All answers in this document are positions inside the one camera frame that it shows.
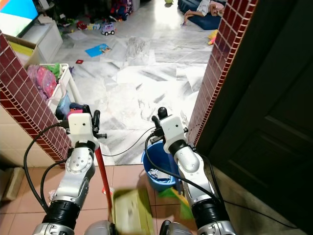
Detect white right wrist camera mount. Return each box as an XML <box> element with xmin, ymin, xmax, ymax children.
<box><xmin>158</xmin><ymin>115</ymin><xmax>187</xmax><ymax>145</ymax></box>

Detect short black left arm cable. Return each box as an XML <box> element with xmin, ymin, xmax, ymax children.
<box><xmin>39</xmin><ymin>159</ymin><xmax>69</xmax><ymax>207</ymax></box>

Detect purple toy car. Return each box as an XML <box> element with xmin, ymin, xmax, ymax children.
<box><xmin>100</xmin><ymin>22</ymin><xmax>117</xmax><ymax>36</ymax></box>

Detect grey left robot leg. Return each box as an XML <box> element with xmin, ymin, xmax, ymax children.
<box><xmin>85</xmin><ymin>220</ymin><xmax>118</xmax><ymax>235</ymax></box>

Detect blue picture book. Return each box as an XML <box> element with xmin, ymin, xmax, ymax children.
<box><xmin>84</xmin><ymin>43</ymin><xmax>112</xmax><ymax>58</ymax></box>

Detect dark wooden door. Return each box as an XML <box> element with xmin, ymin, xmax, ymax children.
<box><xmin>196</xmin><ymin>0</ymin><xmax>313</xmax><ymax>231</ymax></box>

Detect white television cabinet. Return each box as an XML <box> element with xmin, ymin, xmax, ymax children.
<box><xmin>22</xmin><ymin>18</ymin><xmax>65</xmax><ymax>65</ymax></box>

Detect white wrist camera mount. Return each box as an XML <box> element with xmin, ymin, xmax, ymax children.
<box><xmin>158</xmin><ymin>115</ymin><xmax>187</xmax><ymax>145</ymax></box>
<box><xmin>67</xmin><ymin>113</ymin><xmax>95</xmax><ymax>143</ymax></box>

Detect light blue bag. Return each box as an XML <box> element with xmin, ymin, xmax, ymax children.
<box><xmin>57</xmin><ymin>93</ymin><xmax>72</xmax><ymax>119</ymax></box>

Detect long black left arm cable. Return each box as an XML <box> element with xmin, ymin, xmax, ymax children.
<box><xmin>22</xmin><ymin>122</ymin><xmax>69</xmax><ymax>214</ymax></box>

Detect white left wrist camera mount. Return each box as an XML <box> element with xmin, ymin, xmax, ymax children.
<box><xmin>67</xmin><ymin>113</ymin><xmax>95</xmax><ymax>143</ymax></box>

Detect lying child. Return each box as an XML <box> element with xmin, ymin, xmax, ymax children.
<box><xmin>182</xmin><ymin>0</ymin><xmax>225</xmax><ymax>26</ymax></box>

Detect thin black floor cable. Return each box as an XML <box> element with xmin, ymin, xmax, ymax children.
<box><xmin>101</xmin><ymin>126</ymin><xmax>157</xmax><ymax>158</ymax></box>

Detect crumpled white litter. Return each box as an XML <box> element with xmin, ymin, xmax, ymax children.
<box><xmin>48</xmin><ymin>188</ymin><xmax>61</xmax><ymax>203</ymax></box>

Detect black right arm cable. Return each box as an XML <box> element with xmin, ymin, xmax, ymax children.
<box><xmin>144</xmin><ymin>134</ymin><xmax>226</xmax><ymax>202</ymax></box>

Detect dark blue mattress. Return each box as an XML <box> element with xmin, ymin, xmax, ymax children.
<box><xmin>177</xmin><ymin>0</ymin><xmax>224</xmax><ymax>31</ymax></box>

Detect pink backpack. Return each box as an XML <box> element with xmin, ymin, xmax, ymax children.
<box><xmin>28</xmin><ymin>65</ymin><xmax>58</xmax><ymax>99</ymax></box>

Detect yellow-green dustpan with red handle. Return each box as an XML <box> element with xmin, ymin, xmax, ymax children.
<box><xmin>94</xmin><ymin>146</ymin><xmax>155</xmax><ymax>235</ymax></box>

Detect grey right robot leg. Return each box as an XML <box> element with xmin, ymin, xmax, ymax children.
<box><xmin>158</xmin><ymin>220</ymin><xmax>192</xmax><ymax>235</ymax></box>

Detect blue plastic bucket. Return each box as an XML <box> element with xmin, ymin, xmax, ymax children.
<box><xmin>141</xmin><ymin>141</ymin><xmax>182</xmax><ymax>192</ymax></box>

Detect dark colourful backpack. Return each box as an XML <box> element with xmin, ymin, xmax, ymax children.
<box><xmin>110</xmin><ymin>0</ymin><xmax>134</xmax><ymax>21</ymax></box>

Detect flat screen television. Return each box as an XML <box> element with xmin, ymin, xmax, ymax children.
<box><xmin>0</xmin><ymin>0</ymin><xmax>39</xmax><ymax>38</ymax></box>

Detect yellow plush toy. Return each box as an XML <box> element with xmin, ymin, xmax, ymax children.
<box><xmin>207</xmin><ymin>29</ymin><xmax>220</xmax><ymax>46</ymax></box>

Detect green broom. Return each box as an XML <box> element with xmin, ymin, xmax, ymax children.
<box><xmin>158</xmin><ymin>188</ymin><xmax>197</xmax><ymax>221</ymax></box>

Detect grey robot leg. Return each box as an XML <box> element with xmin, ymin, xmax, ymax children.
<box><xmin>158</xmin><ymin>220</ymin><xmax>192</xmax><ymax>235</ymax></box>
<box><xmin>85</xmin><ymin>220</ymin><xmax>118</xmax><ymax>235</ymax></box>

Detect white storage rack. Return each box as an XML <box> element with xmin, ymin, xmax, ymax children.
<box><xmin>27</xmin><ymin>63</ymin><xmax>79</xmax><ymax>114</ymax></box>

